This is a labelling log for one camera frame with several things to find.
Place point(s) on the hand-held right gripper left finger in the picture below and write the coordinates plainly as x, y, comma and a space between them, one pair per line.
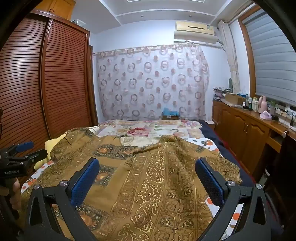
85, 183

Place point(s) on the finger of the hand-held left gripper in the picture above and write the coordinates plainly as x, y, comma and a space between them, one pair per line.
24, 146
34, 154

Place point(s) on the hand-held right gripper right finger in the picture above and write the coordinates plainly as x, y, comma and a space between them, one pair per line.
211, 183

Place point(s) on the brown patterned garment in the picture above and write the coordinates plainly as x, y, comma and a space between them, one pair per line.
148, 185

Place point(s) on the person's left hand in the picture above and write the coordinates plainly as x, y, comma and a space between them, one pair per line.
15, 192

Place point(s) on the yellow plush toy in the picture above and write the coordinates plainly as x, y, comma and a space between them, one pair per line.
54, 142

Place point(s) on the orange print white bedsheet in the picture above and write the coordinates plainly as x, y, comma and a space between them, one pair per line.
205, 142

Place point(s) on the dark blue bedsheet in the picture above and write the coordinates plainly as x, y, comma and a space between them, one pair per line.
216, 136

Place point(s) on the wooden sideboard cabinet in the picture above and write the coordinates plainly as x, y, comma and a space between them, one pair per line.
240, 129

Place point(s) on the wooden louvred wardrobe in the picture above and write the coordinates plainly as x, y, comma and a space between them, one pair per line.
46, 81

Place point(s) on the dark chair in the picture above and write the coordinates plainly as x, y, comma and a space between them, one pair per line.
282, 176

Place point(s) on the small brown box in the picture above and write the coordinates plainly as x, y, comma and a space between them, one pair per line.
170, 117

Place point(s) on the floral bed blanket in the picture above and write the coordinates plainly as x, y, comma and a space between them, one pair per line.
143, 129

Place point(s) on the blue cloth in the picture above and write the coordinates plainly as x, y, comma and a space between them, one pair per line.
171, 111

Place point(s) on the pink tissue box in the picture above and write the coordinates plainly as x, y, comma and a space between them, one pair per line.
265, 115

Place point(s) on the cardboard box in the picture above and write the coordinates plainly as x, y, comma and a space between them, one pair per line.
234, 98

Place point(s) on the group of toiletry bottles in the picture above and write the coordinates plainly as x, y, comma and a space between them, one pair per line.
253, 104

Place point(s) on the stack of folded cloths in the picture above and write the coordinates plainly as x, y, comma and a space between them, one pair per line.
220, 92

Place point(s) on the pink bottle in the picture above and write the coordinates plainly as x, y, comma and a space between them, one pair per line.
264, 104

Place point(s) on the circle patterned sheer curtain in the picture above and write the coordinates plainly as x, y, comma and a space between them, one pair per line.
152, 83

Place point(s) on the beige tied window curtain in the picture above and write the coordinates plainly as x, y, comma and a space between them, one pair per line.
231, 58

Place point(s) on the wooden overhead cupboard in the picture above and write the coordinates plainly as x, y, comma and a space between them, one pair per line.
61, 7

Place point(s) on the wooden window frame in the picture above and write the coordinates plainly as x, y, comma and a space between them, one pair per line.
246, 46

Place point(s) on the wall air conditioner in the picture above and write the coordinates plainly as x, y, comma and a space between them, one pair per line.
195, 30

